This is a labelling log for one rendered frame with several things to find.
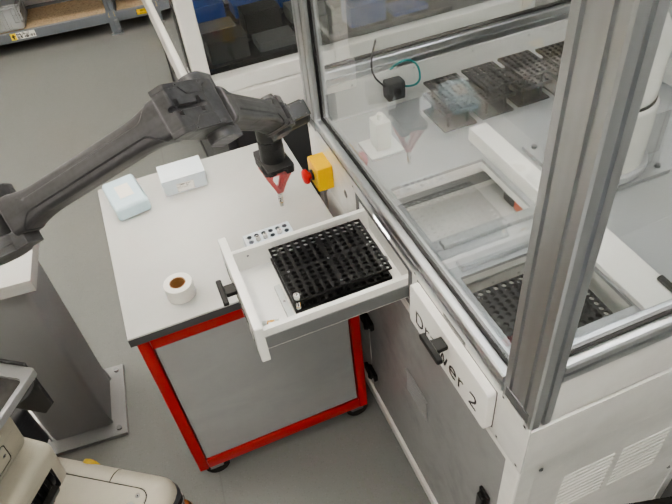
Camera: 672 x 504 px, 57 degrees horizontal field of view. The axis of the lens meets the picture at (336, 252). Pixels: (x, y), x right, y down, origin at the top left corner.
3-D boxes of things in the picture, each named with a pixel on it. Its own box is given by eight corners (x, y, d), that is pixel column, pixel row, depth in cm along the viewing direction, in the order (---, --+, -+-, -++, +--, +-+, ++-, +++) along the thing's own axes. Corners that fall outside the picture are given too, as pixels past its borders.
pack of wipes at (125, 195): (153, 209, 176) (148, 196, 173) (121, 223, 173) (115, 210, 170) (136, 183, 186) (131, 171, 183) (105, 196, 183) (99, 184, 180)
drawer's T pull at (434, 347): (437, 366, 113) (437, 362, 113) (418, 337, 119) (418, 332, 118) (455, 359, 114) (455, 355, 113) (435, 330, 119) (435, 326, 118)
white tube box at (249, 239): (254, 267, 156) (252, 256, 153) (245, 246, 162) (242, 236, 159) (300, 251, 159) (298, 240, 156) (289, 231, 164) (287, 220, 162)
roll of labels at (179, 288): (176, 309, 148) (171, 298, 145) (162, 293, 152) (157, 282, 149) (201, 293, 151) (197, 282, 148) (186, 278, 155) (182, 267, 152)
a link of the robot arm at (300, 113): (260, 97, 129) (280, 134, 130) (305, 77, 134) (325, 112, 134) (247, 116, 140) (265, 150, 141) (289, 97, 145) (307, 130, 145)
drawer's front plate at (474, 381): (483, 430, 112) (488, 396, 105) (409, 318, 132) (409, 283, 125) (491, 426, 113) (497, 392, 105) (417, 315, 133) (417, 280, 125)
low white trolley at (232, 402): (204, 489, 195) (127, 340, 143) (167, 346, 238) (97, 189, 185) (373, 419, 208) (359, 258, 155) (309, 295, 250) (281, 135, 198)
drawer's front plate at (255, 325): (263, 363, 127) (253, 330, 120) (227, 272, 147) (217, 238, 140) (271, 360, 128) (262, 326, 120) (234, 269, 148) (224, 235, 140)
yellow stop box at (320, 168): (316, 193, 162) (313, 171, 157) (307, 178, 167) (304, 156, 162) (335, 187, 163) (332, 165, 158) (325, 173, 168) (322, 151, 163)
